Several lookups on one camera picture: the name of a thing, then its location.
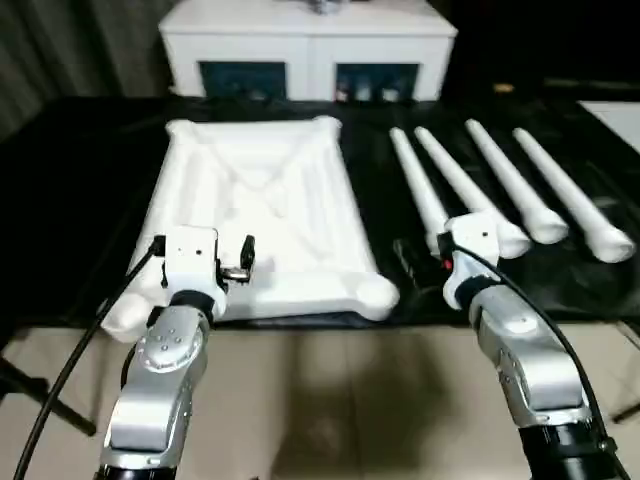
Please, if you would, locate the white plastic table top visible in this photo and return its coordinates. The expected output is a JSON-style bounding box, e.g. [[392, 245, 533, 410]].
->
[[99, 114, 401, 346]]

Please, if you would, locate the white plastic table leg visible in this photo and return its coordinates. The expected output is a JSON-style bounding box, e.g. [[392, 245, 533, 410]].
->
[[512, 128, 636, 264], [413, 126, 532, 260], [388, 126, 451, 251], [464, 119, 571, 245]]

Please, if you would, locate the black mat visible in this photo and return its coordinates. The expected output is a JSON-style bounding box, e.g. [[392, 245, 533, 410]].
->
[[0, 94, 640, 331]]

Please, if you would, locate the white cabinet with glass doors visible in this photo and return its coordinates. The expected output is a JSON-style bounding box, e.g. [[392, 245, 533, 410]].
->
[[158, 0, 459, 104]]

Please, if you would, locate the black stand leg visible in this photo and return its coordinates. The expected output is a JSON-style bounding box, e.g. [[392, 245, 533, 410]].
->
[[0, 344, 97, 437]]

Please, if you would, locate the white flat board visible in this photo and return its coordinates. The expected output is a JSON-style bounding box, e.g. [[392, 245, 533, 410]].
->
[[576, 99, 640, 164]]

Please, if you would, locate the grey curtain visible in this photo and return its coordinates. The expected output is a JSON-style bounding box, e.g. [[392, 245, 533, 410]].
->
[[0, 0, 171, 146]]

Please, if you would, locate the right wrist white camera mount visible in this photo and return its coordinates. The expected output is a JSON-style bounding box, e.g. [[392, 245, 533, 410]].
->
[[442, 212, 501, 309]]

